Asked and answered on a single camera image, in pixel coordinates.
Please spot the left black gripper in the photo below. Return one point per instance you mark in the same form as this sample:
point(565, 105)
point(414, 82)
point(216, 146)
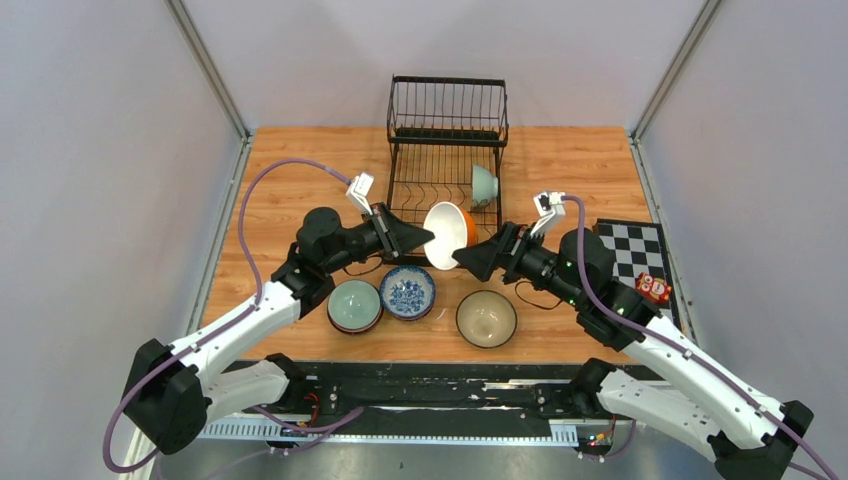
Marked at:
point(394, 236)

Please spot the blue floral bowl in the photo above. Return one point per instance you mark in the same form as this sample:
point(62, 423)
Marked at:
point(407, 292)

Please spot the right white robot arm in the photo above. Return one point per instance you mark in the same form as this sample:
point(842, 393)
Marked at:
point(744, 433)

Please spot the red owl toy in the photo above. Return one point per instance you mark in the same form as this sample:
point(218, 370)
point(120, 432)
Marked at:
point(654, 288)

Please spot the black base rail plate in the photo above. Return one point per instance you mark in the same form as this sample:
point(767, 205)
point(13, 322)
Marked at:
point(443, 399)

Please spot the black white checkerboard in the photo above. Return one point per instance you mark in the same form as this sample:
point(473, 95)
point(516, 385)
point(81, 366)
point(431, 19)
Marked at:
point(639, 248)

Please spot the white bowl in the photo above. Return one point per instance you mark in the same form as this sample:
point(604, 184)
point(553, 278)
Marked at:
point(453, 228)

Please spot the celadon bowl brown rim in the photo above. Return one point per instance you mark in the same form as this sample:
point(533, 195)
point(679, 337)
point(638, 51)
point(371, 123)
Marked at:
point(484, 185)

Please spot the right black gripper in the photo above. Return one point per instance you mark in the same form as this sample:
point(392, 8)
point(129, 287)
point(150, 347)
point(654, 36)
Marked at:
point(513, 242)

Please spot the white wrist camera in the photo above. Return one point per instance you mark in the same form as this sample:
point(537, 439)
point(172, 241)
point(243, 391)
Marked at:
point(358, 190)
point(551, 210)

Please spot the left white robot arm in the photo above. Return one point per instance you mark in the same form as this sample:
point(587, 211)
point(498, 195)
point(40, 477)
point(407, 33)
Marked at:
point(173, 391)

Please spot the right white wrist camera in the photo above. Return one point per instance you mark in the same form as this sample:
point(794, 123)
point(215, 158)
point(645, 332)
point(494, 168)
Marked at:
point(551, 210)

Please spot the beige bowl black rim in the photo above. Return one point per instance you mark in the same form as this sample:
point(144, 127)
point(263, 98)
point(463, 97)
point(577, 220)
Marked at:
point(486, 319)

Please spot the celadon bowl black rim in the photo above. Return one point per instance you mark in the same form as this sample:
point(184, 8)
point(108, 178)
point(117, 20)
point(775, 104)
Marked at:
point(354, 307)

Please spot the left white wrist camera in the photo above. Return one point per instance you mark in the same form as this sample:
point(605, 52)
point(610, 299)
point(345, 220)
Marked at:
point(358, 190)

